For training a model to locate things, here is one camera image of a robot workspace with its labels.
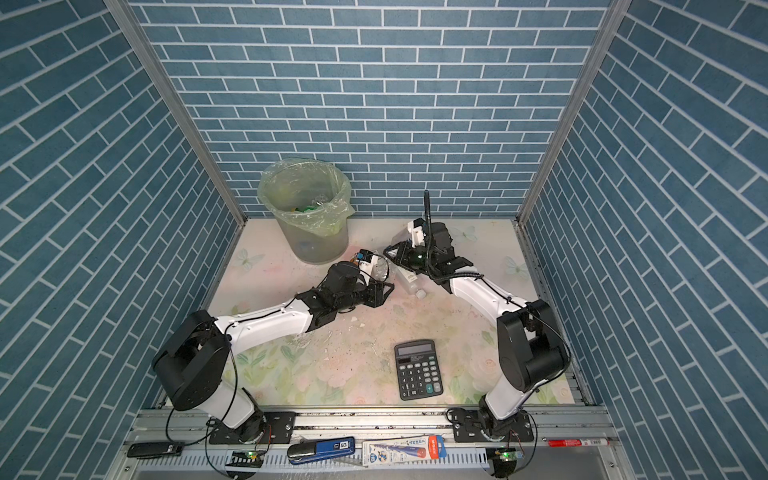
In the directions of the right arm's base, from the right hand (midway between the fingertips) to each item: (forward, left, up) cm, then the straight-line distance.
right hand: (385, 250), depth 85 cm
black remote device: (-50, +49, -15) cm, 72 cm away
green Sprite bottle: (+19, +30, -4) cm, 36 cm away
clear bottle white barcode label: (0, -7, -15) cm, 17 cm away
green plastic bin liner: (+28, +30, -4) cm, 41 cm away
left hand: (-8, -2, -6) cm, 10 cm away
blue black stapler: (-48, +13, -15) cm, 52 cm away
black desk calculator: (-26, -11, -19) cm, 35 cm away
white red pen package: (-45, -9, -19) cm, 50 cm away
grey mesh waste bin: (+8, +26, -11) cm, 29 cm away
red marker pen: (-40, -50, -20) cm, 67 cm away
